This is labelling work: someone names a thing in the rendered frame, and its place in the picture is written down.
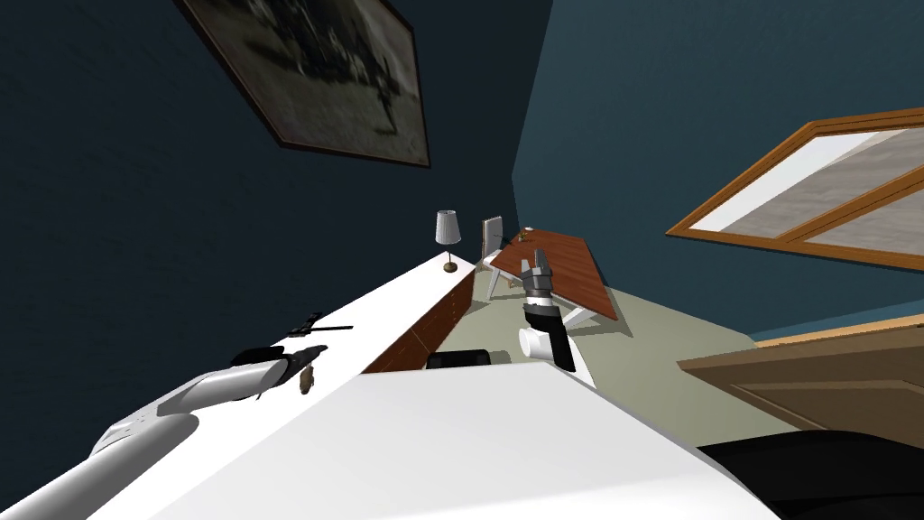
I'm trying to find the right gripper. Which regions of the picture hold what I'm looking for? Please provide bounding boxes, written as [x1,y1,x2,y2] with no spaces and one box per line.
[520,248,555,293]

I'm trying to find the brown table with white legs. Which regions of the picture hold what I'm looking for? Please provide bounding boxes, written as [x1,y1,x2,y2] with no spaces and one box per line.
[490,226,621,328]

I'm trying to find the grey table lamp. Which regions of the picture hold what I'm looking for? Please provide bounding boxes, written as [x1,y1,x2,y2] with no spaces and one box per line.
[433,209,463,274]

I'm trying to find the white chair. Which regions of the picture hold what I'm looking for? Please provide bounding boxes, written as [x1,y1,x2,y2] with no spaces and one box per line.
[479,214,515,302]

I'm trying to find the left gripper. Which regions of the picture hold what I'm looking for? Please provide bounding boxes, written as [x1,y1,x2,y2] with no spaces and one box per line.
[280,344,330,383]

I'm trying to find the brown wooden door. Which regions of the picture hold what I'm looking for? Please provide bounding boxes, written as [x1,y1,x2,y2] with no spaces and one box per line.
[676,315,924,450]

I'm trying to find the dark framed wall picture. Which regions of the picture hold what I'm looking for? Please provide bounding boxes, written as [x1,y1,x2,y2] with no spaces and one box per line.
[175,0,433,170]

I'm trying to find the wooden framed window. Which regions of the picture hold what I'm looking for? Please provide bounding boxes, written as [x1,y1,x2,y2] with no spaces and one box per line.
[664,107,924,275]

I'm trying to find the flat black object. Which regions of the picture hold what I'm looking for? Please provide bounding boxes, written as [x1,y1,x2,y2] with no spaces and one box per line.
[287,311,355,339]

